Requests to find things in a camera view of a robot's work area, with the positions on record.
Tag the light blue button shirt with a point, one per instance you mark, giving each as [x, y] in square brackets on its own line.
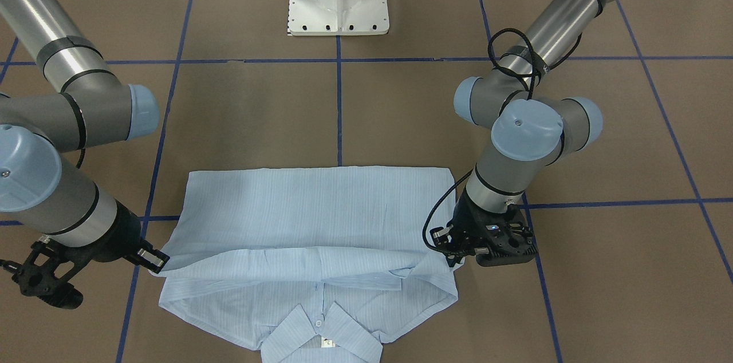
[308, 265]

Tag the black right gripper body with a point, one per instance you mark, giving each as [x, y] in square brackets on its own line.
[123, 229]

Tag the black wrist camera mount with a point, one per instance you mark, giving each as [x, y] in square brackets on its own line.
[506, 244]
[47, 271]

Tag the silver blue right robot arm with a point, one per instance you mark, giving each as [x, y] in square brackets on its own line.
[90, 107]

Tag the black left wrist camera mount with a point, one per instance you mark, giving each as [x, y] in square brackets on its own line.
[506, 244]

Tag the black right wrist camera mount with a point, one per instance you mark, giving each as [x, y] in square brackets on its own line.
[47, 271]

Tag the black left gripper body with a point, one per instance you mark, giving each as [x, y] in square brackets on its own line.
[465, 219]

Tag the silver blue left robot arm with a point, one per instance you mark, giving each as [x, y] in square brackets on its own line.
[528, 132]

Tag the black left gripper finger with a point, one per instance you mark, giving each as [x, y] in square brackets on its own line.
[456, 259]

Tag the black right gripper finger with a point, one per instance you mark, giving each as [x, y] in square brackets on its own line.
[152, 259]

